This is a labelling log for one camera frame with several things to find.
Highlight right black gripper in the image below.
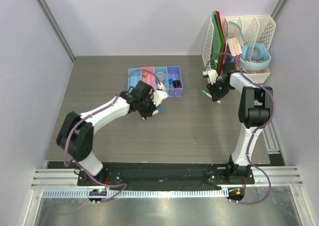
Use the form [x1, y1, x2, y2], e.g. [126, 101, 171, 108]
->
[206, 79, 231, 103]

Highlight green marker pen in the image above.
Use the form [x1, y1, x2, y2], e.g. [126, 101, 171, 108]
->
[202, 90, 221, 104]

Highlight blue marker pen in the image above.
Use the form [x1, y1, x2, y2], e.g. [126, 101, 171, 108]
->
[152, 108, 164, 115]

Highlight pink eraser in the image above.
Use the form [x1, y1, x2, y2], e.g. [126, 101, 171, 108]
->
[158, 81, 166, 91]

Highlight pink drawer box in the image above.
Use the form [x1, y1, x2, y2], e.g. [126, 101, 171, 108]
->
[141, 67, 156, 88]

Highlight light blue drawer box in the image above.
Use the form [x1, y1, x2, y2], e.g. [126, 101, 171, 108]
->
[128, 68, 142, 90]

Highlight clear tape roll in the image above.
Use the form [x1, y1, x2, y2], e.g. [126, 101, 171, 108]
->
[156, 71, 165, 83]

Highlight blue glue stick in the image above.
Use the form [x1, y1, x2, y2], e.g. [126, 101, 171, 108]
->
[168, 79, 174, 89]

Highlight red black stamp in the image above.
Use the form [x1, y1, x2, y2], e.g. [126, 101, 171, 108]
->
[173, 80, 181, 89]

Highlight purple drawer box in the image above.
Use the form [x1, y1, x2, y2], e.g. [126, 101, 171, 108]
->
[166, 66, 183, 97]

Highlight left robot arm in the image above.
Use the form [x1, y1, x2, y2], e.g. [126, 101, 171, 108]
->
[56, 81, 157, 186]

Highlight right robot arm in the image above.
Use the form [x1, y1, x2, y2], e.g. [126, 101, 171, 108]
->
[202, 62, 274, 184]

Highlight books stack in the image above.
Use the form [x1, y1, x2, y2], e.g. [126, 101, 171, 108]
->
[227, 37, 242, 60]

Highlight green folder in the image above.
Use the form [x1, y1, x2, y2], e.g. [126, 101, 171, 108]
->
[211, 11, 222, 74]

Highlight blue headphones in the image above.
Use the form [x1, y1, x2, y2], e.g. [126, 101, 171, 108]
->
[239, 43, 272, 71]

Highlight white file organizer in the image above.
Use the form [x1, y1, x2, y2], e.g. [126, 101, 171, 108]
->
[202, 15, 276, 84]

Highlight red folder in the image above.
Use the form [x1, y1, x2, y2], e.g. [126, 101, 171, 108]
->
[216, 11, 226, 75]

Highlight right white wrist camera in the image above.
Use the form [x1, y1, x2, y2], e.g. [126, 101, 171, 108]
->
[202, 69, 218, 85]

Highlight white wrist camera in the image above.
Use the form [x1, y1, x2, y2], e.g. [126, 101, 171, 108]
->
[202, 69, 218, 85]
[152, 90, 169, 107]

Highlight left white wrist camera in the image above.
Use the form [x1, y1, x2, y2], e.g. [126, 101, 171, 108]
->
[152, 90, 169, 107]

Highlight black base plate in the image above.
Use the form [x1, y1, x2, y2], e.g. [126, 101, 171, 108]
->
[70, 162, 255, 191]

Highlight white cable duct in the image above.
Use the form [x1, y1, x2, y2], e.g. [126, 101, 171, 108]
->
[42, 188, 229, 199]

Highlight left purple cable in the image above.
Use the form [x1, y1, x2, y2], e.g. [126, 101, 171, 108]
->
[63, 70, 162, 203]

